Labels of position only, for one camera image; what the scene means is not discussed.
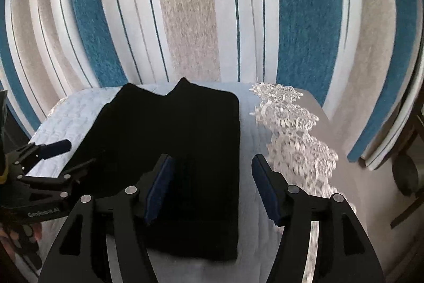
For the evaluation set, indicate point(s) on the dark wooden chair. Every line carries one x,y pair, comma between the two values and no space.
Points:
405,177

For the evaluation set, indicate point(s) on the person's left hand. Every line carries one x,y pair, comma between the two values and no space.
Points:
37,232

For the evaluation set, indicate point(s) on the black pants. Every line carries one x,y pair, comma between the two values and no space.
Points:
172,143

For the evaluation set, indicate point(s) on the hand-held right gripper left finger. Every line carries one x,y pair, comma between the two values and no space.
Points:
160,190

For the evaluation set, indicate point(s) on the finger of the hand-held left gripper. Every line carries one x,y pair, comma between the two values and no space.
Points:
59,147
73,174

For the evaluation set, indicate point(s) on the light blue lace-trimmed table cover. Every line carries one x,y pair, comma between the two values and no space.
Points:
251,143

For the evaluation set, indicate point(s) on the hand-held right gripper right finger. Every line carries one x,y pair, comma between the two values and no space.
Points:
265,187

